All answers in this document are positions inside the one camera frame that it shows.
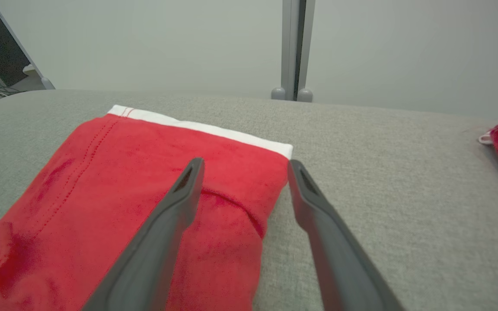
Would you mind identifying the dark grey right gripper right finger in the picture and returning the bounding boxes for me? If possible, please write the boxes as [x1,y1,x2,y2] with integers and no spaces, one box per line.
[287,159,405,311]

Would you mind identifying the grey partition post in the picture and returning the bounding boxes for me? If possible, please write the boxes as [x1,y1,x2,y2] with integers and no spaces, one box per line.
[281,0,317,101]

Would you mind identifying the red shirt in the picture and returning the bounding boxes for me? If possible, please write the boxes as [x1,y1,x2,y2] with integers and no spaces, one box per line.
[0,104,294,311]

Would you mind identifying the dark equipment with cables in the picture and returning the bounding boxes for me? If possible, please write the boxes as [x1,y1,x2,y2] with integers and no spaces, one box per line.
[0,0,56,91]

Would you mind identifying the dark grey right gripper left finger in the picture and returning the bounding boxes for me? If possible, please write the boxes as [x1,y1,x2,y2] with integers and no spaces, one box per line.
[83,157,205,311]

